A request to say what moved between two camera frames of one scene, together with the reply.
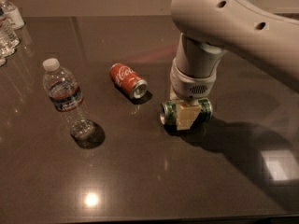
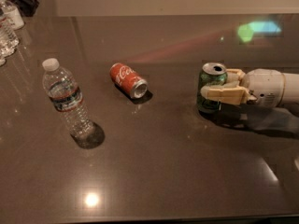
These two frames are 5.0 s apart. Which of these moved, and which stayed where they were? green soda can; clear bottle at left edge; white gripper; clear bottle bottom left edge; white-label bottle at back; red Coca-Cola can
Moved: white gripper; green soda can
Stayed: red Coca-Cola can; white-label bottle at back; clear bottle bottom left edge; clear bottle at left edge
